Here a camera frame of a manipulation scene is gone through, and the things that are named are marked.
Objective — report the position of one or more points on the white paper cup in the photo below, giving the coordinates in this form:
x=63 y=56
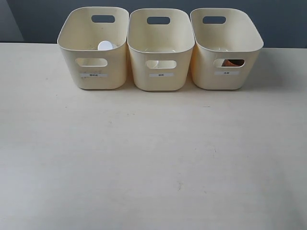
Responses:
x=152 y=64

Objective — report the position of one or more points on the clear plastic bottle white cap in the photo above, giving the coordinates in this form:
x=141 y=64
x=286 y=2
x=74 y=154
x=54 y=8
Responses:
x=106 y=46

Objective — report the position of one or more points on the brown wooden cup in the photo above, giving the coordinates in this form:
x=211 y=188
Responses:
x=233 y=63

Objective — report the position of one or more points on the middle cream plastic bin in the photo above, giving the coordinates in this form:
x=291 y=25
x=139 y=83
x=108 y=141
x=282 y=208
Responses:
x=165 y=35

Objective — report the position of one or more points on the cream plastic bin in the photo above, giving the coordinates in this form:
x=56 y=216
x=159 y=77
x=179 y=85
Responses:
x=222 y=33
x=165 y=35
x=78 y=40

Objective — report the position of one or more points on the right cream plastic bin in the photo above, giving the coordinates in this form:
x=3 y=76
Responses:
x=222 y=33

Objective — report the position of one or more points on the left cream plastic bin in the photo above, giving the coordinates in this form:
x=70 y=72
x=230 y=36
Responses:
x=78 y=40

